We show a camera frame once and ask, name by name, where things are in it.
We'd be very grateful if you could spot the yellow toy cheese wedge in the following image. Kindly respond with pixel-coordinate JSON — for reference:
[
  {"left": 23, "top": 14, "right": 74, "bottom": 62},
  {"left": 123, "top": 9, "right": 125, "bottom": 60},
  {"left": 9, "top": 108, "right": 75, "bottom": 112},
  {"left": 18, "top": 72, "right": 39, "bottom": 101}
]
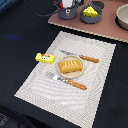
[{"left": 83, "top": 6, "right": 98, "bottom": 17}]

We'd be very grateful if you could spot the pink toy stove board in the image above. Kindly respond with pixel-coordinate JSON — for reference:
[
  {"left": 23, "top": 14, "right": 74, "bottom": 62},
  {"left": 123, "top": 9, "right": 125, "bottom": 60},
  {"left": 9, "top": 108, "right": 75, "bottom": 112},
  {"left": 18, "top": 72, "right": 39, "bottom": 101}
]
[{"left": 48, "top": 0, "right": 128, "bottom": 43}]

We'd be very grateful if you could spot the beige toy sink bowl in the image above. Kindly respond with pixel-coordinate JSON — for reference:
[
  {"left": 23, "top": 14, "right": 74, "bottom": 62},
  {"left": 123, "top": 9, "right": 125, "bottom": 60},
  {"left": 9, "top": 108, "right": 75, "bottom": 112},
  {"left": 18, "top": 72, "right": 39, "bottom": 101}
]
[{"left": 116, "top": 4, "right": 128, "bottom": 30}]

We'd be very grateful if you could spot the grey toy frying pan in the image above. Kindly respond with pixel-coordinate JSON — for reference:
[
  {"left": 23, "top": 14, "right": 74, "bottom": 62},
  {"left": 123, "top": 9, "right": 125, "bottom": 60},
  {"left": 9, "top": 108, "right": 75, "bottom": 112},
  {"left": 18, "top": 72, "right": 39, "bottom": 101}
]
[{"left": 80, "top": 2, "right": 102, "bottom": 24}]

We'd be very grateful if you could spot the toy fork orange handle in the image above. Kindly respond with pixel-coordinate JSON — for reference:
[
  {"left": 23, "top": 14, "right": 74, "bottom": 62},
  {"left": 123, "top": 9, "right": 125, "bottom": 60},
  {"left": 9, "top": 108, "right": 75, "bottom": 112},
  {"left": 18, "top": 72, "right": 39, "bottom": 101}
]
[{"left": 46, "top": 72, "right": 87, "bottom": 90}]

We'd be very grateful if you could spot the toy knife orange handle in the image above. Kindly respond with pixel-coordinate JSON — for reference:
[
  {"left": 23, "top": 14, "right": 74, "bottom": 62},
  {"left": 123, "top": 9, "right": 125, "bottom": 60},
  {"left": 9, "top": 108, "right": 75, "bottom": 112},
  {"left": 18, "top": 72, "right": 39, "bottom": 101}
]
[{"left": 59, "top": 50, "right": 99, "bottom": 63}]

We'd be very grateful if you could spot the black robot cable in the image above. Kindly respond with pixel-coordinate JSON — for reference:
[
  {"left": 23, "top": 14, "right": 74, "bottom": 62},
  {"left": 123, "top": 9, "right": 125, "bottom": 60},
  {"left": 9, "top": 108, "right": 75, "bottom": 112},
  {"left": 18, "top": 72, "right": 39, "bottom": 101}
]
[{"left": 23, "top": 0, "right": 59, "bottom": 18}]

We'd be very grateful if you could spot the grey toy cooking pot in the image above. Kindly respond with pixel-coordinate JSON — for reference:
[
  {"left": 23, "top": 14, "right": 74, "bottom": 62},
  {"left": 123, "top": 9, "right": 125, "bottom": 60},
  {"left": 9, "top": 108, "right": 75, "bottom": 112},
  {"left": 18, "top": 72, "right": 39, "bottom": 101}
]
[{"left": 54, "top": 0, "right": 81, "bottom": 20}]

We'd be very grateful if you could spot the beige woven placemat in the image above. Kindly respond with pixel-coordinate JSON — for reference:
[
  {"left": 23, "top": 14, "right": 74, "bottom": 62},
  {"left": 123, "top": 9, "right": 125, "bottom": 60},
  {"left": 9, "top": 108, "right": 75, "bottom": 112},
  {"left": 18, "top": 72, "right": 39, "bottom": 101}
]
[{"left": 15, "top": 32, "right": 116, "bottom": 128}]

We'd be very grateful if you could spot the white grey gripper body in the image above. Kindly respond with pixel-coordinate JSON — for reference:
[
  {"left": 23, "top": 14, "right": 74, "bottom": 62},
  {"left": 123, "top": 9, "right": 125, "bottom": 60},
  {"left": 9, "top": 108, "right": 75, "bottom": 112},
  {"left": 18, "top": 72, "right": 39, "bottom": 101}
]
[{"left": 62, "top": 0, "right": 73, "bottom": 8}]

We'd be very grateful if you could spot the beige round toy plate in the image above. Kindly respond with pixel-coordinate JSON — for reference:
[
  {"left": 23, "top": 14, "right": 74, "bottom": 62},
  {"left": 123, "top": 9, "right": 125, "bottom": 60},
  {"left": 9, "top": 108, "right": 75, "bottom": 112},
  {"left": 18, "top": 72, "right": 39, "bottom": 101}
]
[{"left": 57, "top": 55, "right": 84, "bottom": 79}]

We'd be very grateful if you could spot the yellow toy butter box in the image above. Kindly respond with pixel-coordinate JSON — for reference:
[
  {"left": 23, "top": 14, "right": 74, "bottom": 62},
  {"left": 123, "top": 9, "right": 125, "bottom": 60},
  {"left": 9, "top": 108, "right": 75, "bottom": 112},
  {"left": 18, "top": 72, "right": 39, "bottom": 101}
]
[{"left": 35, "top": 53, "right": 55, "bottom": 64}]

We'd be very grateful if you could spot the toy bread loaf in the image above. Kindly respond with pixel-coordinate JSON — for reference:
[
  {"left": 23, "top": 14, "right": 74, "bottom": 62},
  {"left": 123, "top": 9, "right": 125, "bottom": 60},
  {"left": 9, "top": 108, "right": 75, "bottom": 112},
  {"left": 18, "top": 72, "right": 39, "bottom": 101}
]
[{"left": 58, "top": 60, "right": 82, "bottom": 73}]

